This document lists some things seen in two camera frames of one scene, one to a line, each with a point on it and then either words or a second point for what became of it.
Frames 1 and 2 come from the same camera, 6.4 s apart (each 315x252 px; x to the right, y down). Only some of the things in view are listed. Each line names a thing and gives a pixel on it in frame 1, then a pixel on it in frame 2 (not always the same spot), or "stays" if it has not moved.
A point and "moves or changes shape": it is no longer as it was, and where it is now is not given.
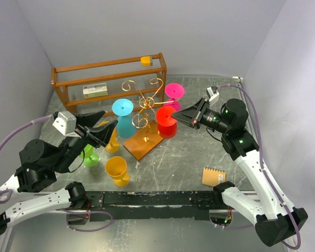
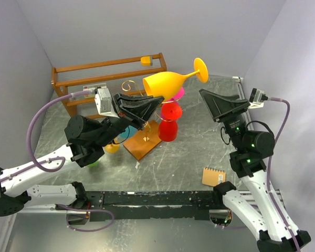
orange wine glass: [113, 146] stays
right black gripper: [200, 113] -> [231, 113]
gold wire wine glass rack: [144, 142] stays
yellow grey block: [146, 61] stays
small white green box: [95, 90] stays
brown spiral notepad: [212, 177] stays
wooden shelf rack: [108, 86] stays
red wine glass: [167, 125] moves or changes shape
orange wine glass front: [115, 167] -> [167, 85]
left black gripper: [83, 132] -> [123, 110]
